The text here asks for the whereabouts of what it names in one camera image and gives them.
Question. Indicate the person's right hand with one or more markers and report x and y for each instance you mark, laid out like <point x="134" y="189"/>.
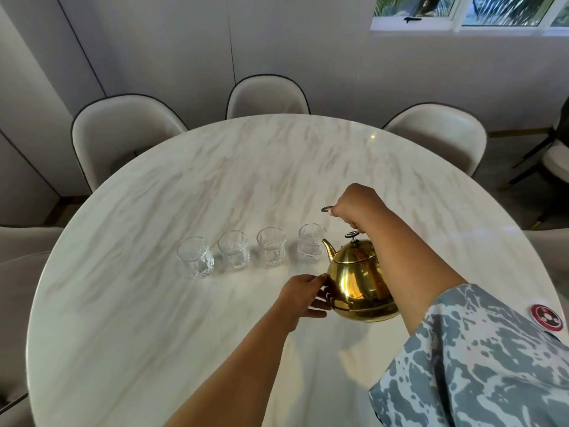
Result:
<point x="360" y="204"/>

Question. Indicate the person's left hand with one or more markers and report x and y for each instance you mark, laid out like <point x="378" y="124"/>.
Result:
<point x="298" y="297"/>

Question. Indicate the person's left middle finger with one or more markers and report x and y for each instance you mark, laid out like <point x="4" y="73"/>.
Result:
<point x="317" y="313"/>

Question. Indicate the person's right thumb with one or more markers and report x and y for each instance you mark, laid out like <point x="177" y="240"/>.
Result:
<point x="358" y="225"/>

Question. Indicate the person's left thumb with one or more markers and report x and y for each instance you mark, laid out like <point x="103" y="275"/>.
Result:
<point x="319" y="280"/>

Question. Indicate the gold metal teapot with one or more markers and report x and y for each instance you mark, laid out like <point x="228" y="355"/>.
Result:
<point x="360" y="284"/>

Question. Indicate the person's left forearm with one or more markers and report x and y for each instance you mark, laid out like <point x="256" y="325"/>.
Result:
<point x="235" y="373"/>

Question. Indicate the person's right forearm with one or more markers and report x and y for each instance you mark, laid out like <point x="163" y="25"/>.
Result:
<point x="413" y="271"/>

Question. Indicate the clear textured drinking glass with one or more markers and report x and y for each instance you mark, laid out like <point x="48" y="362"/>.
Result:
<point x="195" y="258"/>
<point x="234" y="251"/>
<point x="310" y="243"/>
<point x="271" y="247"/>

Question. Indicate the cream upholstered dining chair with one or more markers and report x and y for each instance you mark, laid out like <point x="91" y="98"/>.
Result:
<point x="26" y="242"/>
<point x="120" y="133"/>
<point x="17" y="324"/>
<point x="266" y="100"/>
<point x="444" y="137"/>
<point x="549" y="253"/>

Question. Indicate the blue grey patterned sleeve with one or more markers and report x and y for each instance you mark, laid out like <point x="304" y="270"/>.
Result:
<point x="471" y="369"/>

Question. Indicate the dark framed cream chair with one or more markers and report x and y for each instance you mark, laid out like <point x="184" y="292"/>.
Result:
<point x="555" y="160"/>

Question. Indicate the red round badge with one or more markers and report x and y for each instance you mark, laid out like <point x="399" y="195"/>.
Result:
<point x="546" y="317"/>

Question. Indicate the white framed window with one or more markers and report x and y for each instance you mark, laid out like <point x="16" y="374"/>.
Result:
<point x="471" y="11"/>

